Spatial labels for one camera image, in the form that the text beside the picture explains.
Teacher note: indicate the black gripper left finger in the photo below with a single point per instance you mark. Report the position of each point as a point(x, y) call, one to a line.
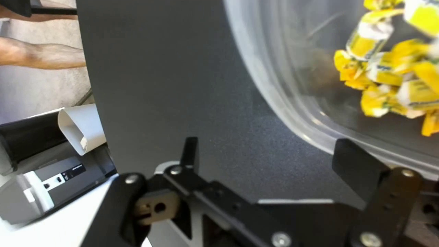
point(123, 201)

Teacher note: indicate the yellow candies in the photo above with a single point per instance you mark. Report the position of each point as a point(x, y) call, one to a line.
point(365, 46)

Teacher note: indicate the white open box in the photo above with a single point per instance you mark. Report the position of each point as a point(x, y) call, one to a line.
point(86, 124)

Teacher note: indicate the clear plastic bowl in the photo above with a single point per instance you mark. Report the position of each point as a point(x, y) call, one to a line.
point(292, 69)

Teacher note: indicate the black grey device box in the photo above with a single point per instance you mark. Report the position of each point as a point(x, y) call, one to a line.
point(68, 179)

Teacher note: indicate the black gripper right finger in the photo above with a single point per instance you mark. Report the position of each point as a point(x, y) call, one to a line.
point(392, 201)

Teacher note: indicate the person bare limb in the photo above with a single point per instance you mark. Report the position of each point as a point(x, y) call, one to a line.
point(41, 55)

